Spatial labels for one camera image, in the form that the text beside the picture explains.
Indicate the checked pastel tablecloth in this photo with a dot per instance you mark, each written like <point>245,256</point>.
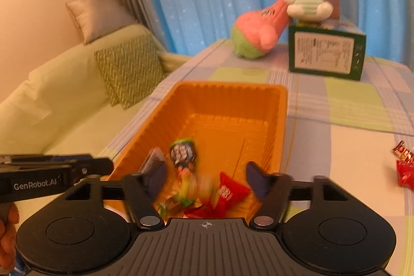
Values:
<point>339,150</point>

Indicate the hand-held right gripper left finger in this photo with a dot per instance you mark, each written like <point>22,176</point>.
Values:
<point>157,179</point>

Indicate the tan snack packet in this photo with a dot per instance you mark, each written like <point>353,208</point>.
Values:
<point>203,187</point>

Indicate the grey pillow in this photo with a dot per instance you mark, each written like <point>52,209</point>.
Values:
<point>97,14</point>

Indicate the person's left hand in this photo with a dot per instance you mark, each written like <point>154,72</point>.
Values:
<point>8,237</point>

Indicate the red square snack packet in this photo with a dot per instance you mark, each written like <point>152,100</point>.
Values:
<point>406,174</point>

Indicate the light green sofa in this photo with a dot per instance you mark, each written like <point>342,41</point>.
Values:
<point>48,101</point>

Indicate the orange plastic tray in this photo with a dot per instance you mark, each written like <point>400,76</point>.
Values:
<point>226,120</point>

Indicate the green cardboard box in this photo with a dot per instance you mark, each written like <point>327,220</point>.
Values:
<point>326,51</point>

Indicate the green chevron pillow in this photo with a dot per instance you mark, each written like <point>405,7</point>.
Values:
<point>129,69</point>

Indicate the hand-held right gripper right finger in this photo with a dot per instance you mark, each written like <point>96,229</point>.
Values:
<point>257,181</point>

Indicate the green snack stick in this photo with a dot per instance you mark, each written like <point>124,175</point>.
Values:
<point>182,154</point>

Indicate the red candy packet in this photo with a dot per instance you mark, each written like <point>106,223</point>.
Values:
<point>229,192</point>
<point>198,213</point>

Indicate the dark red shiny candy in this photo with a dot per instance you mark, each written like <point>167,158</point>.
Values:
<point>404,151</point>

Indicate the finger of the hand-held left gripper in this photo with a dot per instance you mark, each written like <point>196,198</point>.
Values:
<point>45,158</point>
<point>93,167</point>

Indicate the pink green plush toy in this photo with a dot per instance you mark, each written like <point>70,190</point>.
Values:
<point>258,30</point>

